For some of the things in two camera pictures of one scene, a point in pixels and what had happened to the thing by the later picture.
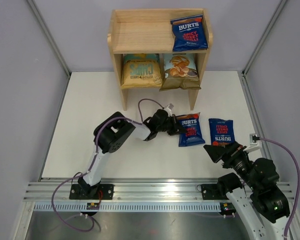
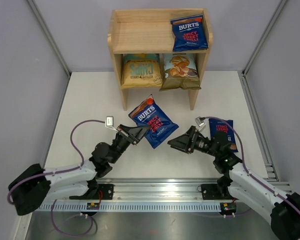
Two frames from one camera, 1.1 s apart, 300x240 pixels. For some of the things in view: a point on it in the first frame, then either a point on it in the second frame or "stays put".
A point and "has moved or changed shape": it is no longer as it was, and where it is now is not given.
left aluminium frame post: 50,37 stays put
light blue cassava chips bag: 180,72 stays put
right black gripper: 217,152 -> 186,143
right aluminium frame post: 276,12 stays put
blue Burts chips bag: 222,132 stays put
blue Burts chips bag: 191,123 has moved or changed shape
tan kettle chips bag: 141,70 stays put
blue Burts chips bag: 190,33 stays put
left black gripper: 176,129 -> 134,134
